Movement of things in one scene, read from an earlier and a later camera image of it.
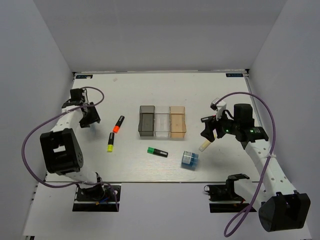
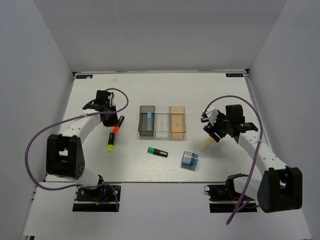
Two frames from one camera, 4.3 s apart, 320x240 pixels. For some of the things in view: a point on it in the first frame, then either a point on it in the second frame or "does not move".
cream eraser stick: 204,145 does not move
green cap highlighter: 157,152 does not move
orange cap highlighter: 116,127 does not move
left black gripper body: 90,117 → 112,120
